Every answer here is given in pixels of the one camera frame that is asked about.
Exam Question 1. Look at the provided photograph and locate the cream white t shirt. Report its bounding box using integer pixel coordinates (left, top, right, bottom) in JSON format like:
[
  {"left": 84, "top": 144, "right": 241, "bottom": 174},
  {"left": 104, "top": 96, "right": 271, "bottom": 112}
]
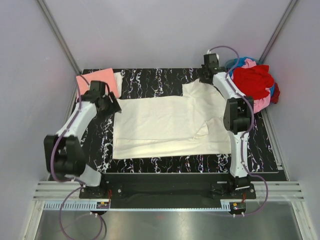
[{"left": 112, "top": 80, "right": 231, "bottom": 160}]

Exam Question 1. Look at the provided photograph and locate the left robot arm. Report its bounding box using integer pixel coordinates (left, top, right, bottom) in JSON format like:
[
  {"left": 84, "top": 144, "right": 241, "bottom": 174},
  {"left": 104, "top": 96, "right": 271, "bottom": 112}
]
[{"left": 43, "top": 80, "right": 122, "bottom": 198}]

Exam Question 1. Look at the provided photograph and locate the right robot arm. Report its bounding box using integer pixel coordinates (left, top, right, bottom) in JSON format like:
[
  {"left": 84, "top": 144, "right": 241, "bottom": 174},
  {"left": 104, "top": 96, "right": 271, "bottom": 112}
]
[{"left": 200, "top": 53, "right": 254, "bottom": 199}]

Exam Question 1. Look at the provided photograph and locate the folded white t shirt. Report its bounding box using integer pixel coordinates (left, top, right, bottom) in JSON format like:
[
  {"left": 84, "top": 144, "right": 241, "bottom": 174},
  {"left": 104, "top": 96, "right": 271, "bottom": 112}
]
[{"left": 114, "top": 72, "right": 123, "bottom": 98}]

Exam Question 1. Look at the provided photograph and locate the folded pink t shirt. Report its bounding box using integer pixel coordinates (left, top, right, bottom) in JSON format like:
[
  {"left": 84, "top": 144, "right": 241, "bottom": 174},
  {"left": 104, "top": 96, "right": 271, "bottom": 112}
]
[{"left": 76, "top": 68, "right": 119, "bottom": 99}]

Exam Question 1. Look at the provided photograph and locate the blue t shirt in basket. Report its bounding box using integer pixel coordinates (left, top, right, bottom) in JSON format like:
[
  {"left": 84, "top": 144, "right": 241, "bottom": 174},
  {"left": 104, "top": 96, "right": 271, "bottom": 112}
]
[{"left": 226, "top": 57, "right": 275, "bottom": 100}]

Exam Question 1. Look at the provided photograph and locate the red t shirt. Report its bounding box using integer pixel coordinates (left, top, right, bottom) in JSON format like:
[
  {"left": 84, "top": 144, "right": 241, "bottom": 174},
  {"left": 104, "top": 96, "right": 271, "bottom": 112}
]
[{"left": 232, "top": 64, "right": 280, "bottom": 104}]

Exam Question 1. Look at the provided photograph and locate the pink t shirt in basket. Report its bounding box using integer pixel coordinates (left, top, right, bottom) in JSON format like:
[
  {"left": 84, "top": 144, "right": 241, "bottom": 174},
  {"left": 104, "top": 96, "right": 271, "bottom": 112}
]
[{"left": 242, "top": 57, "right": 271, "bottom": 114}]

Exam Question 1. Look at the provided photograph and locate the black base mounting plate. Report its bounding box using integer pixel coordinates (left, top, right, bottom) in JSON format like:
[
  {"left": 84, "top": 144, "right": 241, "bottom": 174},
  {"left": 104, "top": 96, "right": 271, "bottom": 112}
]
[{"left": 79, "top": 173, "right": 256, "bottom": 200}]

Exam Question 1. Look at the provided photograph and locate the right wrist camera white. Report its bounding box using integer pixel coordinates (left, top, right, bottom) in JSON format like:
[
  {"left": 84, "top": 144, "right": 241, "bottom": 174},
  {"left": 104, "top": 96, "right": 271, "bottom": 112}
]
[{"left": 206, "top": 49, "right": 220, "bottom": 60}]

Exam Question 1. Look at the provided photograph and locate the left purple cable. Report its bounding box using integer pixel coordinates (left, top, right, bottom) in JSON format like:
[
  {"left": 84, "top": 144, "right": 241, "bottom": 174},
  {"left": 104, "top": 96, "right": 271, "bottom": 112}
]
[{"left": 49, "top": 74, "right": 107, "bottom": 238}]

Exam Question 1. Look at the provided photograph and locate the purple cable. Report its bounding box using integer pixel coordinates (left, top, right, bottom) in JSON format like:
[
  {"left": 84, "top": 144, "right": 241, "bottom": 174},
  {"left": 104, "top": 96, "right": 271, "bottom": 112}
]
[
  {"left": 204, "top": 45, "right": 270, "bottom": 217},
  {"left": 49, "top": 74, "right": 107, "bottom": 238}
]

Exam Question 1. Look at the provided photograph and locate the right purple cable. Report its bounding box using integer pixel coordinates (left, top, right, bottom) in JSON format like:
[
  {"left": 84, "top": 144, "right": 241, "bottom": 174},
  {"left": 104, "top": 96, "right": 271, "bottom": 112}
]
[{"left": 204, "top": 45, "right": 270, "bottom": 217}]

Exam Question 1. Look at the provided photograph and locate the aluminium rail front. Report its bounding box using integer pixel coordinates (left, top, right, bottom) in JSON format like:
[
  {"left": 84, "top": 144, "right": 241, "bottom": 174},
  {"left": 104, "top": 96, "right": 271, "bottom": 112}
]
[{"left": 32, "top": 181, "right": 304, "bottom": 202}]

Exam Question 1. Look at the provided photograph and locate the right aluminium frame post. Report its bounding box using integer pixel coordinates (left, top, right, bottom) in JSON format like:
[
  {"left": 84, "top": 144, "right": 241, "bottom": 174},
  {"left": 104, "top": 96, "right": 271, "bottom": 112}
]
[{"left": 259, "top": 0, "right": 300, "bottom": 63}]

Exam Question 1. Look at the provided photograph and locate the aluminium frame post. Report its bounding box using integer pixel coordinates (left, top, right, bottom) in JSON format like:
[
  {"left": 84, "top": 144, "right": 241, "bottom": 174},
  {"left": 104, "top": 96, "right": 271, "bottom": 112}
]
[
  {"left": 259, "top": 0, "right": 300, "bottom": 63},
  {"left": 36, "top": 0, "right": 82, "bottom": 74}
]

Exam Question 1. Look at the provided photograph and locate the white slotted cable duct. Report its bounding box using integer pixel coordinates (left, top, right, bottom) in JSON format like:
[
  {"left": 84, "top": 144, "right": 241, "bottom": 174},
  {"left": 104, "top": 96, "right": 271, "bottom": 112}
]
[{"left": 44, "top": 201, "right": 232, "bottom": 210}]

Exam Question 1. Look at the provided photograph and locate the left aluminium frame post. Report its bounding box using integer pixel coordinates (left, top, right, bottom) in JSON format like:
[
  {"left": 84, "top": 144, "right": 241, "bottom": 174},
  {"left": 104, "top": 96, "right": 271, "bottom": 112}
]
[{"left": 36, "top": 0, "right": 82, "bottom": 74}]

